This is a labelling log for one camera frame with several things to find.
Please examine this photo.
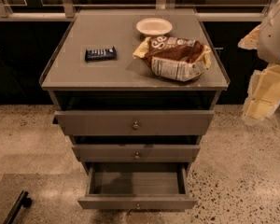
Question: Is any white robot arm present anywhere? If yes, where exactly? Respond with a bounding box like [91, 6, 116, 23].
[238, 0, 280, 120]

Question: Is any brown chip bag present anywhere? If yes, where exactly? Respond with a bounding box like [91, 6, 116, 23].
[133, 35, 211, 82]

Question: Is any grey top drawer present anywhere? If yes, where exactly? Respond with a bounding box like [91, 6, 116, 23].
[55, 110, 214, 136]

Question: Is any black bar on floor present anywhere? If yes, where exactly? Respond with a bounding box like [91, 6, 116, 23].
[3, 190, 32, 224]

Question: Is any grey drawer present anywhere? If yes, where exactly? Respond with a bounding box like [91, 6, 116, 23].
[73, 145, 200, 162]
[78, 163, 197, 210]
[55, 110, 214, 136]

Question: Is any blue snack bar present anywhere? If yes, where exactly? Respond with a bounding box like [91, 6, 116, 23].
[85, 47, 117, 62]

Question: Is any grey middle drawer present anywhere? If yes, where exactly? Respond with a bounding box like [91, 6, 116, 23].
[73, 145, 200, 162]

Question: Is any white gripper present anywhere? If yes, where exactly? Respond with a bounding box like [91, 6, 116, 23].
[238, 3, 280, 120]

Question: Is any grey bottom drawer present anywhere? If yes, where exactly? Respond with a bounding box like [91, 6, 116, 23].
[78, 163, 197, 210]

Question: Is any metal railing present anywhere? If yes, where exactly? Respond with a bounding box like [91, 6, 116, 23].
[0, 0, 278, 21]

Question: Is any grey drawer cabinet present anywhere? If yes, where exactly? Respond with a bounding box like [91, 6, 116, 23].
[38, 8, 231, 211]

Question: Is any white bowl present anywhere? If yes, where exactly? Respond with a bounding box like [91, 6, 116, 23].
[136, 18, 173, 36]

